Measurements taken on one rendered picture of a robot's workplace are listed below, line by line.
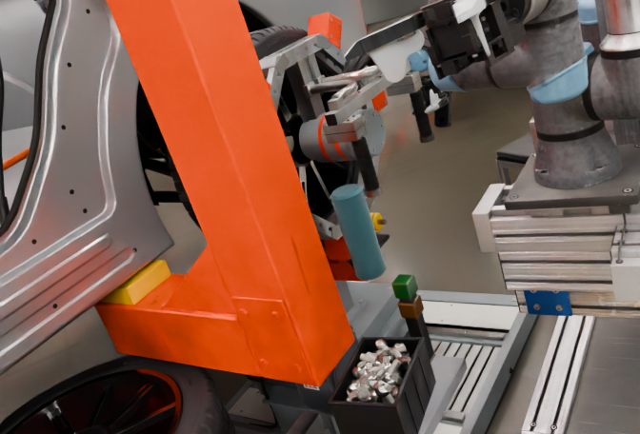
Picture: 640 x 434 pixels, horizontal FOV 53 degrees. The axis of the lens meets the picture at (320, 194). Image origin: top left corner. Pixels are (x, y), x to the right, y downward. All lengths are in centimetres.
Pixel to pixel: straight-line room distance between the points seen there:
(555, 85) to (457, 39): 21
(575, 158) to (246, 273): 65
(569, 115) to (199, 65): 64
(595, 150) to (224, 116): 66
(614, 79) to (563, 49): 27
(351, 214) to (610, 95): 78
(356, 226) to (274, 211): 50
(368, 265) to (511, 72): 96
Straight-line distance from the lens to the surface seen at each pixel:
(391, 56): 72
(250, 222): 120
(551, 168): 122
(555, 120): 119
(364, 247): 172
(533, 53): 87
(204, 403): 152
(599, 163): 123
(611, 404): 167
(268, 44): 178
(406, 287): 135
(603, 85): 114
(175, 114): 120
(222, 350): 151
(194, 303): 149
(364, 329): 205
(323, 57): 190
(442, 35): 72
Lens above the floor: 133
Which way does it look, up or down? 20 degrees down
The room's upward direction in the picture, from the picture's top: 19 degrees counter-clockwise
